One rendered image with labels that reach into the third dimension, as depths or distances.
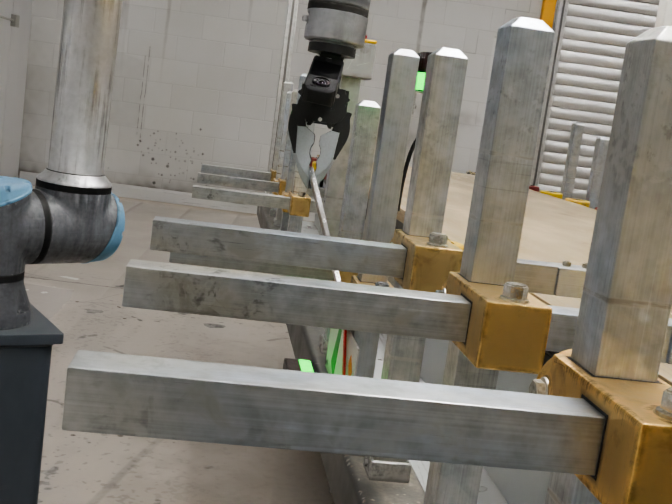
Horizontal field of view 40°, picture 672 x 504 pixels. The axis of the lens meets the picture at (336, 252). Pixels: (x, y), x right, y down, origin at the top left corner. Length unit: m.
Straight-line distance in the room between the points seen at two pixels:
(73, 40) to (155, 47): 7.22
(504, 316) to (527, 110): 0.16
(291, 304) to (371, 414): 0.25
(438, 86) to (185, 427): 0.61
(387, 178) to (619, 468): 0.81
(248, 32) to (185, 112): 0.96
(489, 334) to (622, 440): 0.24
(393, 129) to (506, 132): 0.50
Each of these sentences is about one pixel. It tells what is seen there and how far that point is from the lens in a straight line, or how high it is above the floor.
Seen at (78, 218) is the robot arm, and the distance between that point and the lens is 1.91.
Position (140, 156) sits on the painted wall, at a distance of 9.15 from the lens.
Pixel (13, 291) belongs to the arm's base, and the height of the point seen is 0.67.
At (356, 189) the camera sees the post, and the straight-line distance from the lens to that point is 1.47.
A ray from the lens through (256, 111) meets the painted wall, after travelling 9.03.
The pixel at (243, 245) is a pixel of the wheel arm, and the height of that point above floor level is 0.95.
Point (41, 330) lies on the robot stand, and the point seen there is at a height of 0.60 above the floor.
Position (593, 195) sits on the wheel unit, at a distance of 3.39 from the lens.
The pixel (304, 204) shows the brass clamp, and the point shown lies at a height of 0.84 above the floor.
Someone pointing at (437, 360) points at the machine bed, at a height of 0.68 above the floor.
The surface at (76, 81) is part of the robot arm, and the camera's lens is 1.91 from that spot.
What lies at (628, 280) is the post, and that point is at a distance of 0.50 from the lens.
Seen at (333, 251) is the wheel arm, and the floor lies 0.95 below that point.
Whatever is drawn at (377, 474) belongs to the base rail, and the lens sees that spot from 1.04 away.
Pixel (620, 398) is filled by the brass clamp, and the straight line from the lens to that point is 0.47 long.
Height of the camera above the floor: 1.09
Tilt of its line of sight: 9 degrees down
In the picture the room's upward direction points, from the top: 8 degrees clockwise
